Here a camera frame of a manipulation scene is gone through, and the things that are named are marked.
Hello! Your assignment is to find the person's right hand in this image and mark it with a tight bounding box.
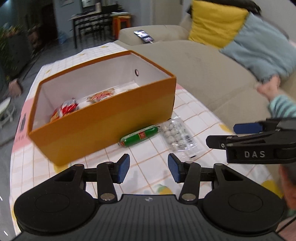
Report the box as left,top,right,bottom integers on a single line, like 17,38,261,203
279,165,296,210

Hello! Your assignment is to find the pink space heater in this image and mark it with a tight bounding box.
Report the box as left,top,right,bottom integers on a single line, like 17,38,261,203
9,78,23,98

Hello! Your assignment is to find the green sausage stick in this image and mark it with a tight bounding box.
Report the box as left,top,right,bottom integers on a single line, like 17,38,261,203
118,125,159,147

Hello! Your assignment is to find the clear tray of white balls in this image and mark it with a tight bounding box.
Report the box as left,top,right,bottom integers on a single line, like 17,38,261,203
158,116,202,161

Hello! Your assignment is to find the beige sofa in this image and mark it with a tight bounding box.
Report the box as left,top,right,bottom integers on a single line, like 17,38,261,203
116,25,270,128

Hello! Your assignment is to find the white noodle stick snack packet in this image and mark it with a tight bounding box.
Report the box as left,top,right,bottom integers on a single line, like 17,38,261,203
76,81,139,109

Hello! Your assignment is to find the light blue cushion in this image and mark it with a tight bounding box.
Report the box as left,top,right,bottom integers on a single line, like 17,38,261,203
220,13,295,83

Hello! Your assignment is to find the striped pyjama leg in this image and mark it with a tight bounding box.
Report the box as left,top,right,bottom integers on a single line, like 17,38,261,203
268,94,296,118

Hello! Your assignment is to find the white round rolling stool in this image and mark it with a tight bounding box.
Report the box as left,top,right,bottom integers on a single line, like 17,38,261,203
0,97,16,129

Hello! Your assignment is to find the dark dining table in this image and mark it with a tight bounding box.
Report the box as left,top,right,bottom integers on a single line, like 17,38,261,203
68,11,112,49

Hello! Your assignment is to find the yellow cushion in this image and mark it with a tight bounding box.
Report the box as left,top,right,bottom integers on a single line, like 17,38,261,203
189,1,249,49

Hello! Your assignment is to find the bare foot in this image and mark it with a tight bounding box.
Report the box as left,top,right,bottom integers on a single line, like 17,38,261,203
257,75,280,101

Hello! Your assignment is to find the orange cardboard box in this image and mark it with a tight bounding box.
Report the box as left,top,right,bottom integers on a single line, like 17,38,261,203
27,51,177,166

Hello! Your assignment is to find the orange peanut mix packet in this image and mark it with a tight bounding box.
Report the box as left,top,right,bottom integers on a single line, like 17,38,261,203
87,88,114,103

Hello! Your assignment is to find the orange Mimi snack bag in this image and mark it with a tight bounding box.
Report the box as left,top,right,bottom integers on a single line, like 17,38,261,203
50,98,78,122

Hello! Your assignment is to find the smartphone on sofa arm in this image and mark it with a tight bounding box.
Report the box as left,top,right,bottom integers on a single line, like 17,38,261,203
133,30,154,44

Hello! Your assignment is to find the orange stool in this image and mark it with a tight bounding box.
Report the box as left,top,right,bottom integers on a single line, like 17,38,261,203
112,15,132,40

